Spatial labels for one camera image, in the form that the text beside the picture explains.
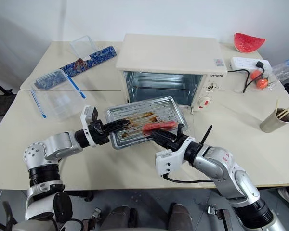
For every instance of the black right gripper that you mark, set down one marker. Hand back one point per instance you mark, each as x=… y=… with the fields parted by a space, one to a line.
x=174 y=144

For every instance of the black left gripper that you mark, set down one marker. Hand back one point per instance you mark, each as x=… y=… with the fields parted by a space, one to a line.
x=99 y=132

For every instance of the silver metal baking tray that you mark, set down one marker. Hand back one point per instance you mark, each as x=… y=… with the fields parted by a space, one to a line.
x=159 y=110

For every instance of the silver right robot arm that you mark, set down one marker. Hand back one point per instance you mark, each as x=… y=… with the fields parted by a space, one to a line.
x=216 y=156

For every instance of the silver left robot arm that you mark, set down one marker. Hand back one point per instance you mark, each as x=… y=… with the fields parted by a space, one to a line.
x=60 y=142

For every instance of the red sausage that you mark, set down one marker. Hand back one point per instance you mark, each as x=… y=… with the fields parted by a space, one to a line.
x=159 y=126

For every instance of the white oven knob red mark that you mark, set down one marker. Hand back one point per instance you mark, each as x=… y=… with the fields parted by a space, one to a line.
x=204 y=102

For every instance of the cream toaster oven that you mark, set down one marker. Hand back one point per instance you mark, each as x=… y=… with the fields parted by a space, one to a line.
x=168 y=53

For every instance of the oven sticker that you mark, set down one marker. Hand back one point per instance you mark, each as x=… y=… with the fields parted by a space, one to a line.
x=218 y=61

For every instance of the clear plastic container blue clips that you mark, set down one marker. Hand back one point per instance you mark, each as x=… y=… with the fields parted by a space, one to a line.
x=55 y=101

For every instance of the brown knot ornament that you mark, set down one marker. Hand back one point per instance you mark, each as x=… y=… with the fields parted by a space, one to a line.
x=80 y=63

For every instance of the long blue patterned box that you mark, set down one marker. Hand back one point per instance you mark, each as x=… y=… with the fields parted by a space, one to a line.
x=98 y=55

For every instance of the dark rounded shape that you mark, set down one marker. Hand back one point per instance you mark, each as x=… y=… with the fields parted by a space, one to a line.
x=180 y=216
x=120 y=217

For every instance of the clear plastic lid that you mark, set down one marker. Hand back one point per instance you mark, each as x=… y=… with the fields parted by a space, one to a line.
x=83 y=47

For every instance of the white power strip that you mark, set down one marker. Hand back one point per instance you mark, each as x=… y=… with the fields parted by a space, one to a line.
x=243 y=63

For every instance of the steel cup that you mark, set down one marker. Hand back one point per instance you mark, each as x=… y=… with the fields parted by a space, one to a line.
x=272 y=124

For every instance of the small orange fruit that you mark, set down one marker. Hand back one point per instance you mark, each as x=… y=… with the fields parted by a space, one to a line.
x=254 y=75
x=261 y=83

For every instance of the black power plug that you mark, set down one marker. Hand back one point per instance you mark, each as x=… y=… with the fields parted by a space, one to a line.
x=260 y=65

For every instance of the black object beside table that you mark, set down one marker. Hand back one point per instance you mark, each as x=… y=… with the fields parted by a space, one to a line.
x=1 y=104

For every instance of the red watermelon slice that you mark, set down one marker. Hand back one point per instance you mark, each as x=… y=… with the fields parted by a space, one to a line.
x=248 y=43

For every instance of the clear plastic bag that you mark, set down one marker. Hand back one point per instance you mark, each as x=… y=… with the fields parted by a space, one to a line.
x=281 y=69

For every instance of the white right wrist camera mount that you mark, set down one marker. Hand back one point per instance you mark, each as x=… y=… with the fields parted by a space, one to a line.
x=166 y=161

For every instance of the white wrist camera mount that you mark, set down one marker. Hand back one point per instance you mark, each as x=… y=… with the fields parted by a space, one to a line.
x=166 y=161
x=86 y=118

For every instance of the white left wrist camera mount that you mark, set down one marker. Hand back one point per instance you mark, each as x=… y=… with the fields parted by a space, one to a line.
x=86 y=118

